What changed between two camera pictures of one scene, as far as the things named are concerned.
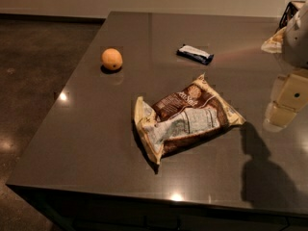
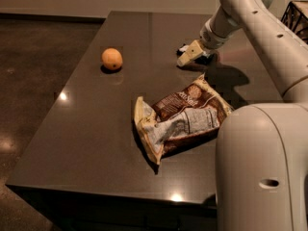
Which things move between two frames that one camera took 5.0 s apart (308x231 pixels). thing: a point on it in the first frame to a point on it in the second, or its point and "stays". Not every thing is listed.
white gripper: x=296 y=40 to x=212 y=39
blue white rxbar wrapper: x=194 y=54 stays
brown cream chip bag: x=186 y=115 stays
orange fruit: x=112 y=59 stays
